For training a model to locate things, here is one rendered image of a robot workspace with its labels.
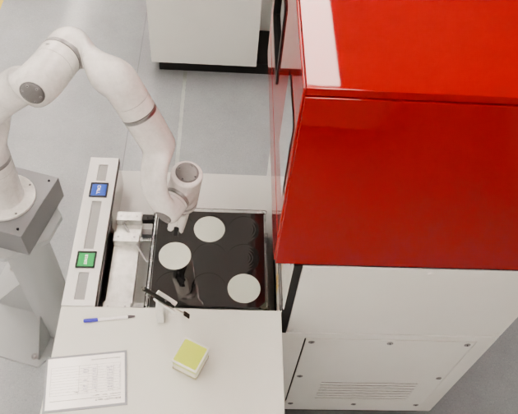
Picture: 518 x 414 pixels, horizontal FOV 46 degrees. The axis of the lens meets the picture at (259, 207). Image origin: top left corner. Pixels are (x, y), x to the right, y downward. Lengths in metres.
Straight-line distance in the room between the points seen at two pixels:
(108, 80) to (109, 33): 2.70
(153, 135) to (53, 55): 0.29
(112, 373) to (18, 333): 1.24
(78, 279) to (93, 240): 0.14
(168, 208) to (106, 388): 0.49
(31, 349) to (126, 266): 1.00
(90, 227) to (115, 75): 0.65
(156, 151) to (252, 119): 2.05
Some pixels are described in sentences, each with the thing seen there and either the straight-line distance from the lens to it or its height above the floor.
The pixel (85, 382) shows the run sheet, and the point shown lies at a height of 0.97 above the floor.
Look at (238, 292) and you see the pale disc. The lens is 1.86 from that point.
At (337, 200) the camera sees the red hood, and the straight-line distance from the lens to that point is 1.32.
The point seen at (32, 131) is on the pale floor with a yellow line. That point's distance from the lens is 3.59.
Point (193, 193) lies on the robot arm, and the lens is 1.62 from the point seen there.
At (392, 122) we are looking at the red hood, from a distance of 1.16.
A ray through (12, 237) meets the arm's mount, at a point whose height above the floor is 0.91.
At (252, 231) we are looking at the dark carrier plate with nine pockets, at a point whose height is 0.90.
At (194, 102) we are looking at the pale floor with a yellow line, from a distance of 3.63.
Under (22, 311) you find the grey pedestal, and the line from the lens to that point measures 2.93.
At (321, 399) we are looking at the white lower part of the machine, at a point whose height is 0.21.
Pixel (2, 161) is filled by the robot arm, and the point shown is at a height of 1.14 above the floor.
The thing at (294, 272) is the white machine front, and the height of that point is 1.19.
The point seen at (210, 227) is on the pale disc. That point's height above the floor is 0.90.
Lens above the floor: 2.54
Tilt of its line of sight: 54 degrees down
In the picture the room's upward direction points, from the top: 7 degrees clockwise
